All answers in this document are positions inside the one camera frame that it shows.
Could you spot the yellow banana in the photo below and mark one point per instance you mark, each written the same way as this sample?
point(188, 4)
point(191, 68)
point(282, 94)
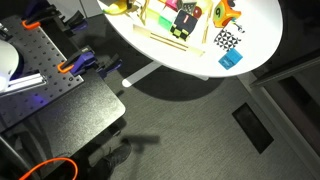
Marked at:
point(117, 7)

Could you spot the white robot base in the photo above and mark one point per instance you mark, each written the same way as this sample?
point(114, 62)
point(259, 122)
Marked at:
point(9, 61)

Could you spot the wooden tray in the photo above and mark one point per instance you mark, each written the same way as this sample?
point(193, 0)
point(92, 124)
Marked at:
point(156, 37)

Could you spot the white table foot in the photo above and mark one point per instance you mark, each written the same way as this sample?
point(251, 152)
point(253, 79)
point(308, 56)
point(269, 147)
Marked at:
point(140, 74)

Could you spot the black cube with red mark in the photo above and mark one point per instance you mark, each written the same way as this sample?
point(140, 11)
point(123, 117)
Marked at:
point(183, 25)

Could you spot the green cube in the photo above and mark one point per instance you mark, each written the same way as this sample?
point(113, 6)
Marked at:
point(166, 18)

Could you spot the blue cube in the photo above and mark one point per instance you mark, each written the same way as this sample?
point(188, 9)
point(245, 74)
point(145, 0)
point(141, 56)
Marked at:
point(230, 59)

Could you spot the black white patterned tile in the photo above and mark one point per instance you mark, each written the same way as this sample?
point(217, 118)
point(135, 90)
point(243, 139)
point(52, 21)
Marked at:
point(226, 40)

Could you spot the pink cube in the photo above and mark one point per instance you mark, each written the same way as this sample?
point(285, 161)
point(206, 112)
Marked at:
point(172, 4)

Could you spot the red round object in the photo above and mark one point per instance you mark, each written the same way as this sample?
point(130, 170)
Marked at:
point(197, 12)

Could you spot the grey patterned cube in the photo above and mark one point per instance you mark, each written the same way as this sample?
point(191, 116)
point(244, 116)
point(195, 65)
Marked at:
point(188, 5)

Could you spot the black shoe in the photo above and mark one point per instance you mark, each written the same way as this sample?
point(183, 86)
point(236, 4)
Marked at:
point(106, 165)

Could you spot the black cart top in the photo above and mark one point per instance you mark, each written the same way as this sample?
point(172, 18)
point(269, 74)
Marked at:
point(62, 116)

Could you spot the orange toy with number nine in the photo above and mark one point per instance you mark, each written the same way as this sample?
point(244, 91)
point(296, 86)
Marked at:
point(224, 12)

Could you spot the black floor vent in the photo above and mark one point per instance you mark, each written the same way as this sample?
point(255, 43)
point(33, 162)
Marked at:
point(253, 128)

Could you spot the white round table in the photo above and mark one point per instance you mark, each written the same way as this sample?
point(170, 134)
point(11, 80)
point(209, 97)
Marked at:
point(259, 27)

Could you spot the black perforated breadboard plate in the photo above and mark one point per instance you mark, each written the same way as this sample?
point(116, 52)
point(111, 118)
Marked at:
point(38, 54)

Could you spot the near purple clamp orange handle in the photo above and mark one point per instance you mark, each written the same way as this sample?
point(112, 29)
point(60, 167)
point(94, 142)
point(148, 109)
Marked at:
point(84, 59)

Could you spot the purple clamp orange handle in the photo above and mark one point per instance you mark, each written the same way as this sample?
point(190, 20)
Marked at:
point(84, 59)
point(39, 12)

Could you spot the aluminium extrusion rail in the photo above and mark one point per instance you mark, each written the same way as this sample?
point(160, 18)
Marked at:
point(22, 84)

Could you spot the far purple clamp orange handle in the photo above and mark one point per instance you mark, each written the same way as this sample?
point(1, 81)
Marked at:
point(39, 12)

